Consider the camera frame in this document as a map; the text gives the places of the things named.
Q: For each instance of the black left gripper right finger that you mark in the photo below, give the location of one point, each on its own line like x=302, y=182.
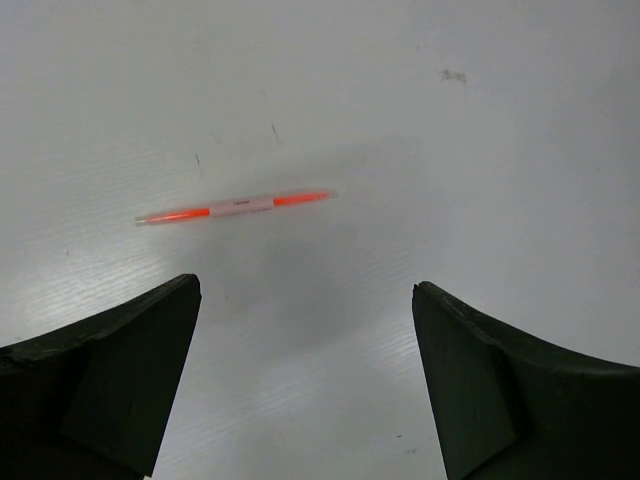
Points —
x=509, y=405

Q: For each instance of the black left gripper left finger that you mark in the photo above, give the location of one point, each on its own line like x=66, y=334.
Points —
x=92, y=400

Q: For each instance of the orange slim highlighter pen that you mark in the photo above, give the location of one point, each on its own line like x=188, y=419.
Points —
x=240, y=206

